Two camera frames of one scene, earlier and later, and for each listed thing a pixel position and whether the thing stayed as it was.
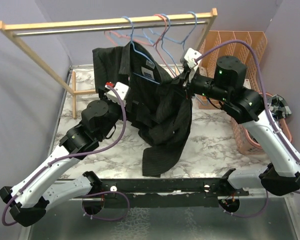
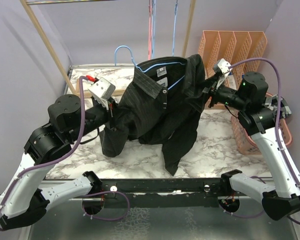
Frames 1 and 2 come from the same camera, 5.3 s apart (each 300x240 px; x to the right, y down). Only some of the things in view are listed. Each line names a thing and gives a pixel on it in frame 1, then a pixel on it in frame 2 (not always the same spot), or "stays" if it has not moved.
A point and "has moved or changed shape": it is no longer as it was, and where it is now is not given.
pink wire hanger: [154, 45] to [150, 28]
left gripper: [133, 107] to [112, 113]
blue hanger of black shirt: [144, 54] to [149, 69]
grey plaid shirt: [278, 106] stays
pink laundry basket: [246, 144] stays
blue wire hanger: [183, 42] to [174, 27]
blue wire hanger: [161, 37] to [153, 9]
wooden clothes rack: [42, 26] to [48, 45]
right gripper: [188, 80] to [211, 90]
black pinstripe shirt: [160, 107] has moved or changed shape
